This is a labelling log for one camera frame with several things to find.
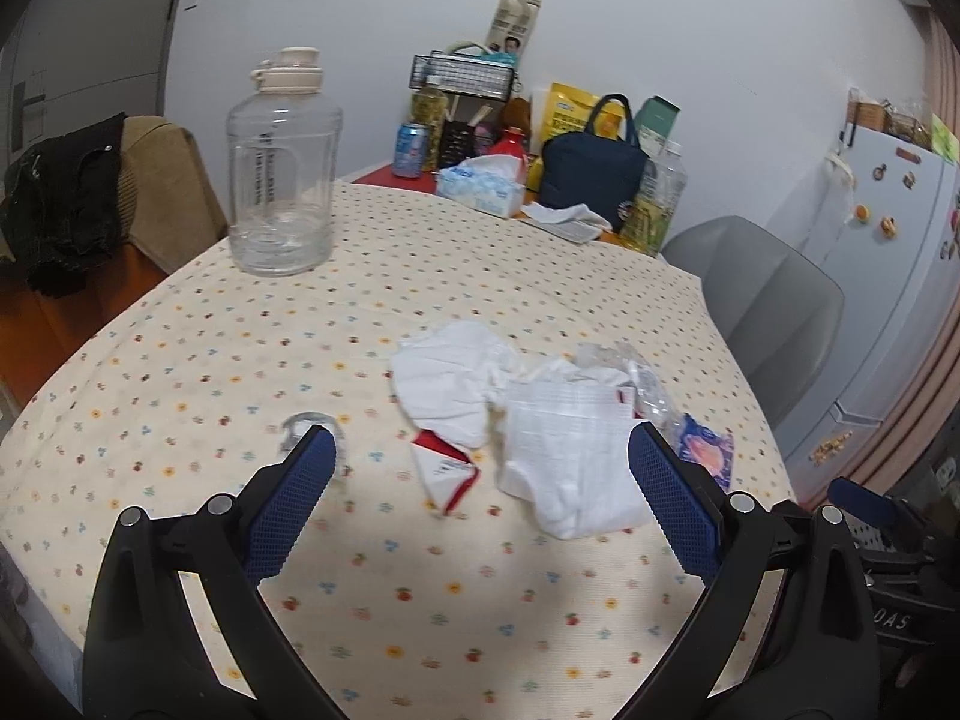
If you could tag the black clothing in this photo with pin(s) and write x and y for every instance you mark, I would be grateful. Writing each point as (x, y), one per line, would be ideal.
(64, 202)

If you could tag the flat white paper packet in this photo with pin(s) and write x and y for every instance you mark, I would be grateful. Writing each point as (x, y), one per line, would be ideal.
(566, 219)

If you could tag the clear plastic water jug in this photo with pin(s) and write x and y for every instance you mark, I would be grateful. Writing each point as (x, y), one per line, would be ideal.
(281, 165)

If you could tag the wicker basket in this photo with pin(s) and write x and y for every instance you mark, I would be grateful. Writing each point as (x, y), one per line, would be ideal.
(871, 114)

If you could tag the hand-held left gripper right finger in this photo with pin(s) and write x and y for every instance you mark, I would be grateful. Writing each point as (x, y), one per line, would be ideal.
(671, 499)

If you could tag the red bottle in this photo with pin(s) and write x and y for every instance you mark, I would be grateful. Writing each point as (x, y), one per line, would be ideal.
(511, 144)

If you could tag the white printed paper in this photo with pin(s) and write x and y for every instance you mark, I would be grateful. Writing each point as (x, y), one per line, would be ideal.
(562, 450)

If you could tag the yellow oil bottle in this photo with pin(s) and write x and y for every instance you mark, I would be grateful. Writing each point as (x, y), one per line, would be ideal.
(429, 109)

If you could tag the clear plastic wrapper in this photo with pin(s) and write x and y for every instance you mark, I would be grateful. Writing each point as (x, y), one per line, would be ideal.
(645, 382)

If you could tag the cluster of small fridge magnets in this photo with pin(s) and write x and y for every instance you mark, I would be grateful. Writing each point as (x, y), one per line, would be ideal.
(831, 450)

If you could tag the beige printed paper bag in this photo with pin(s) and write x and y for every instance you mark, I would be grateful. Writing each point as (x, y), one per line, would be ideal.
(514, 15)

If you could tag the blue snack wrapper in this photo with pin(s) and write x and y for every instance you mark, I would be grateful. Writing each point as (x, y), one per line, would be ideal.
(705, 450)

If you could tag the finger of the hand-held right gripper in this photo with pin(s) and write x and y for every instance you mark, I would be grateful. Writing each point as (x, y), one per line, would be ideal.
(855, 496)

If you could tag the white refrigerator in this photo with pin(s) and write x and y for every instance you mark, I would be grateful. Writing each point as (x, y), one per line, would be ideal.
(885, 300)

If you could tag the black utensil holder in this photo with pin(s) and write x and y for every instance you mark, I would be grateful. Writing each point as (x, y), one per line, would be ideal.
(459, 136)

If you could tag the green label plastic bottle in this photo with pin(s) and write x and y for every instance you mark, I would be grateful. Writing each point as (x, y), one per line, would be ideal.
(656, 202)

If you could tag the blue drink can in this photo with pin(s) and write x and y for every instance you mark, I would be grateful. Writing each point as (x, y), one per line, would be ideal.
(411, 150)

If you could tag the white tissue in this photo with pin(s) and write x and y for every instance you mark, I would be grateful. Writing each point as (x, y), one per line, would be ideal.
(442, 382)

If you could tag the yellow bag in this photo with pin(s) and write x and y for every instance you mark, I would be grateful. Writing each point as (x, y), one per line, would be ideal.
(570, 109)

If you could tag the navy lunch bag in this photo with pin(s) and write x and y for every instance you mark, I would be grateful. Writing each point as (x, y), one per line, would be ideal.
(589, 172)

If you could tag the green box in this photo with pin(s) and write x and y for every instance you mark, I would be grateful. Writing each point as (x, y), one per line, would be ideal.
(654, 120)

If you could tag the hanging clear plastic bag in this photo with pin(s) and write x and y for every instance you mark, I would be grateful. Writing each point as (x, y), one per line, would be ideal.
(838, 187)

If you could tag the grey chair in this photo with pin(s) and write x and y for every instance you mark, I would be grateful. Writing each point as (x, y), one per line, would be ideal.
(750, 292)

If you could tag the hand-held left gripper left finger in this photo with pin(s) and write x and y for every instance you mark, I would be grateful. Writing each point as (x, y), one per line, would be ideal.
(296, 491)

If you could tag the blue white tissue box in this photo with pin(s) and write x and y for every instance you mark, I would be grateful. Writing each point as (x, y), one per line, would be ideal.
(480, 187)

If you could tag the red white paper package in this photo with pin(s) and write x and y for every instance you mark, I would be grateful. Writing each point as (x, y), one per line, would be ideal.
(442, 472)

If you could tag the brown chair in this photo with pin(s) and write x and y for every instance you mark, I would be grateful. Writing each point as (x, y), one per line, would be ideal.
(172, 187)

